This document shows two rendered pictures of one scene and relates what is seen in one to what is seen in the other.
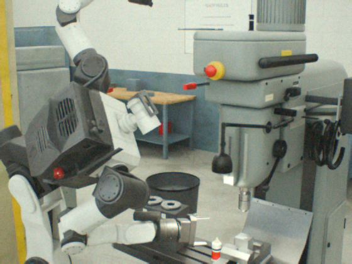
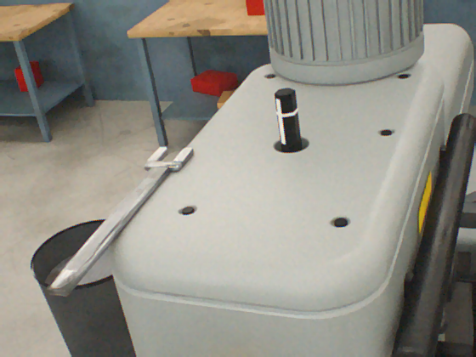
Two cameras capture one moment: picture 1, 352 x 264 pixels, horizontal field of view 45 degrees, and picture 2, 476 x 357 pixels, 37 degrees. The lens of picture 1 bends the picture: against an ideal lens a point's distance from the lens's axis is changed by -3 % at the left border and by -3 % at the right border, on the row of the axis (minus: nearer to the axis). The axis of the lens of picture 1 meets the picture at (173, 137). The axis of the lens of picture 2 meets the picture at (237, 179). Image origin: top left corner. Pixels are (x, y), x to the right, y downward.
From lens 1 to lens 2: 103 cm
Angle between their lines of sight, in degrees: 19
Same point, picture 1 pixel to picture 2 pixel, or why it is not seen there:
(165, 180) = (69, 245)
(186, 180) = not seen: hidden behind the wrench
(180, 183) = not seen: hidden behind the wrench
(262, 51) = (392, 301)
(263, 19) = (301, 47)
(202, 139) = (106, 82)
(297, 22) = (410, 36)
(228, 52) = (271, 342)
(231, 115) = not seen: outside the picture
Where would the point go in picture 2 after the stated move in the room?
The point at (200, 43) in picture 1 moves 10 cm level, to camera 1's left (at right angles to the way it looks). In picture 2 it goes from (147, 303) to (32, 339)
